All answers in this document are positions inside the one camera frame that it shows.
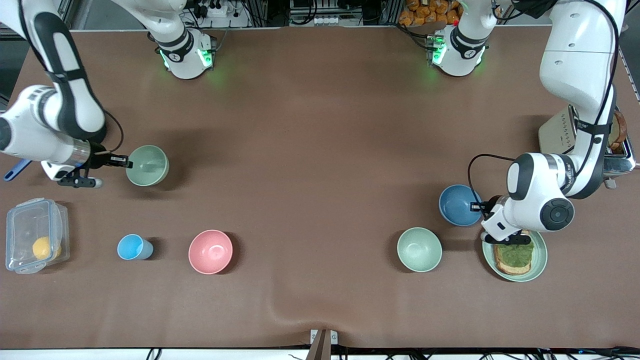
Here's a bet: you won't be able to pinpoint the blue bowl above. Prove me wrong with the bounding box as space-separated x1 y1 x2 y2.
439 184 483 227

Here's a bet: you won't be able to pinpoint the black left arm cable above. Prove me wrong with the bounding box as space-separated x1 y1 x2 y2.
467 0 622 218

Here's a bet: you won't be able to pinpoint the beige chrome toaster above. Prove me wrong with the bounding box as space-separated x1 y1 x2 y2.
538 105 637 190

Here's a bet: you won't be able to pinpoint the yellow lemon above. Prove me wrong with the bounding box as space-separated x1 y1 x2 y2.
32 236 62 261

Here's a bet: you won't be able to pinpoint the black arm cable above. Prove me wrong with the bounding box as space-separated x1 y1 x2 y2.
467 0 622 218
102 109 125 153

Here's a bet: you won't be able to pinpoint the blue cup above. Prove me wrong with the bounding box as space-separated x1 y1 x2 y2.
117 234 154 261

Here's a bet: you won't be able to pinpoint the light green plate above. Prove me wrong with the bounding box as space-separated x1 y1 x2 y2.
482 230 548 283

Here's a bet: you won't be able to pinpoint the pink bowl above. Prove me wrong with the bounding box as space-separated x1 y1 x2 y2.
188 229 234 275

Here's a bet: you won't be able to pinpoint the green lettuce leaf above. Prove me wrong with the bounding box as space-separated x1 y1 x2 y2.
496 242 535 267

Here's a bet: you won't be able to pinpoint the clear plastic lidded container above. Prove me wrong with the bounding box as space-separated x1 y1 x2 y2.
5 198 70 275

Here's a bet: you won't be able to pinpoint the brown toast slice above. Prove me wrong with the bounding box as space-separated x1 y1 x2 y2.
609 110 628 151

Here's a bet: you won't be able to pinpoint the black saucepan blue handle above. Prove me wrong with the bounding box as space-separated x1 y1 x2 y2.
4 160 31 182

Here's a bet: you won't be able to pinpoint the light green bowl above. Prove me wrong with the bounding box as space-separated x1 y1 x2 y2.
125 145 170 187
397 227 443 273

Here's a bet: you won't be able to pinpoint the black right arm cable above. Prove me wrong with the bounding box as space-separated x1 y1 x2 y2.
102 109 125 153

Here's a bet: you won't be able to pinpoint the white power strip with plugs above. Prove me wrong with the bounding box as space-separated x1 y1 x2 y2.
200 4 249 28

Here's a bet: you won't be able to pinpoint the metal table edge bracket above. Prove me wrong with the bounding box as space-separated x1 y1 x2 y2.
306 329 338 360

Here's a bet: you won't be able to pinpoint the orange snack bags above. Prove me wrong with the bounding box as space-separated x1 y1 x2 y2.
398 0 461 27

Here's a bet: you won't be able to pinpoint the brown table mat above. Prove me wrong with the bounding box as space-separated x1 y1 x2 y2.
0 25 640 350

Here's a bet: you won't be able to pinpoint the bread slice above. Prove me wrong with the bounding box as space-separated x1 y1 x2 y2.
494 242 532 276

